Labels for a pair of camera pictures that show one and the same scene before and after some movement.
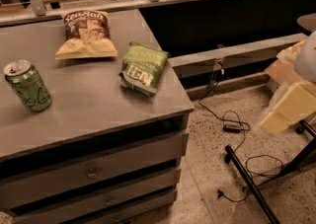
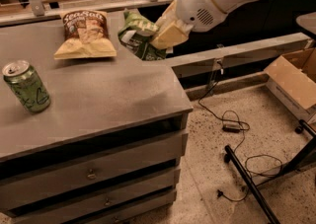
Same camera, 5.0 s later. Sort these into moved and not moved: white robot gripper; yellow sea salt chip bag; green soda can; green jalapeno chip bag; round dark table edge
Moved: green jalapeno chip bag; white robot gripper
Not moved: green soda can; round dark table edge; yellow sea salt chip bag
